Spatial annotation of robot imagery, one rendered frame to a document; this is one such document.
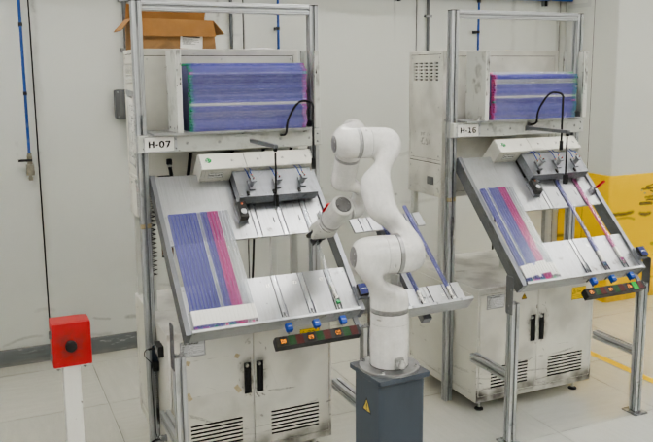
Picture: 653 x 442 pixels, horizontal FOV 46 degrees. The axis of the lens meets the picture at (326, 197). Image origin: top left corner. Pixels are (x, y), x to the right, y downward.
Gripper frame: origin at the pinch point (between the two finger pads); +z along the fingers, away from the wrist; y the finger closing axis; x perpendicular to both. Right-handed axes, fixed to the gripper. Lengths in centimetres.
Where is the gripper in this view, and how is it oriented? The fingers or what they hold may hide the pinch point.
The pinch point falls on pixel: (316, 239)
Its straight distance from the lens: 311.4
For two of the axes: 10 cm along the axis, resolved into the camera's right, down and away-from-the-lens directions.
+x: 2.5, 8.9, -3.9
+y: -9.1, 0.7, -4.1
